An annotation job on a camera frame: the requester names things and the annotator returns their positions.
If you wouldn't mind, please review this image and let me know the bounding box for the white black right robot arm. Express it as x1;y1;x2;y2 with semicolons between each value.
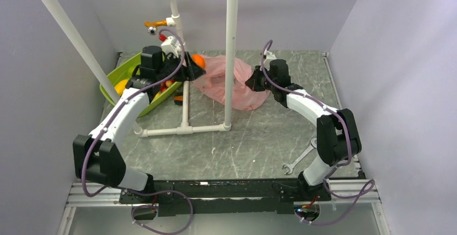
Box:
245;59;362;200

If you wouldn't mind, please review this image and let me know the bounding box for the silver wrench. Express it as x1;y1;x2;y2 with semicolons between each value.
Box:
282;137;317;175

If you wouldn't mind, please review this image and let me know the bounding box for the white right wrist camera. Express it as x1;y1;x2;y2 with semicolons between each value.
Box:
262;50;276;68

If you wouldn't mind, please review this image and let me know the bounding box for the green plastic basin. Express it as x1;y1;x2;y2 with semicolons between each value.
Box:
99;52;183;118

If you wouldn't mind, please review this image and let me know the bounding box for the orange plastic faucet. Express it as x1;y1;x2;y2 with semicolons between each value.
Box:
144;19;168;36

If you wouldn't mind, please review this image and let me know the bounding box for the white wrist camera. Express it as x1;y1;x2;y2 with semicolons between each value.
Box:
159;34;184;59
262;50;276;68

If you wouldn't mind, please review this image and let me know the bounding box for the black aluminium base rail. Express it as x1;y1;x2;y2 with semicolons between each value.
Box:
66;177;367;217

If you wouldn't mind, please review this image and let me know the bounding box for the round orange fake fruit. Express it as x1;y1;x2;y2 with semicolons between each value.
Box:
191;54;206;69

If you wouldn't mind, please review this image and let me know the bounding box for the pink plastic bag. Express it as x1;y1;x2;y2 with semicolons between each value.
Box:
192;55;270;111

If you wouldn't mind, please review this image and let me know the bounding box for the green fake pear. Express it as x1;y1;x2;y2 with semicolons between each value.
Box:
127;65;140;78

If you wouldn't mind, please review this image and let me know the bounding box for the yellow fake fruit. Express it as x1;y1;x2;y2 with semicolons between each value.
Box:
114;79;129;96

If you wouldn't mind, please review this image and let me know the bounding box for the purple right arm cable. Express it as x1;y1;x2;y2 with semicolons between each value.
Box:
260;39;376;226

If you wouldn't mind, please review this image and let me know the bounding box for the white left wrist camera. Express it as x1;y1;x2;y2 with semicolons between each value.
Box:
159;34;184;59

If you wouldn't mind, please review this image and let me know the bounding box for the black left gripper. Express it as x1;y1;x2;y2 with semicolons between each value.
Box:
156;51;205;83

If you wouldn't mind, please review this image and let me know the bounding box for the orange black brush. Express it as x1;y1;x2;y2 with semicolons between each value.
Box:
174;95;183;106

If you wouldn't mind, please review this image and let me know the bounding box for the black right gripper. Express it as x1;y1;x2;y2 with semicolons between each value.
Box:
245;66;278;92

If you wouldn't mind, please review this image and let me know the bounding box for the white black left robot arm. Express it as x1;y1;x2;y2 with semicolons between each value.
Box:
73;46;206;203

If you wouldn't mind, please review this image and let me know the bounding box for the red fake cherry bunch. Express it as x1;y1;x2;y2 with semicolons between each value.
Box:
160;80;175;93

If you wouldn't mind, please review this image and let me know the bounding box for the white PVC pipe frame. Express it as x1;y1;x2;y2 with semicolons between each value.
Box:
41;0;238;137

